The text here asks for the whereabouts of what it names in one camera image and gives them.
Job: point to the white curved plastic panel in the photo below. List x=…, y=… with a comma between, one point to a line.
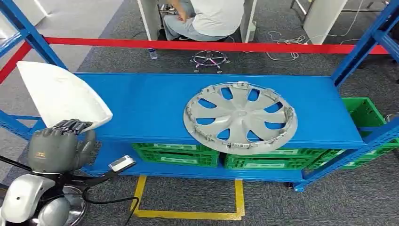
x=62, y=93

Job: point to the red barrier belt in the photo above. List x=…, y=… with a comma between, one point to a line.
x=12, y=64
x=218, y=46

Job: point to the white desk panel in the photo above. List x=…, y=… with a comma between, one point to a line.
x=247, y=21
x=324, y=18
x=149, y=18

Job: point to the yellow floor tape outline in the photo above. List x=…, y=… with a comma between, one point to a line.
x=187, y=215

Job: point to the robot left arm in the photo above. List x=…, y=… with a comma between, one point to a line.
x=21, y=196

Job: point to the blue metal shelf rack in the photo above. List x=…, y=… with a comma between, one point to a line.
x=149, y=106

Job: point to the chrome stool base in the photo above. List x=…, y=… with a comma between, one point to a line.
x=209, y=58

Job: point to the clear water bottle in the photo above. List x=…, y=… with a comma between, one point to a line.
x=153, y=54

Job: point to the person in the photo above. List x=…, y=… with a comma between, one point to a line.
x=215, y=15

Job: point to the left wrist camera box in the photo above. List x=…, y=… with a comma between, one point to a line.
x=122, y=163

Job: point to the silver wheel hubcap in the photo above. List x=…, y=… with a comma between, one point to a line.
x=240, y=117

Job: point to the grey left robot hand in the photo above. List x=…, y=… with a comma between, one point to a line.
x=53, y=149

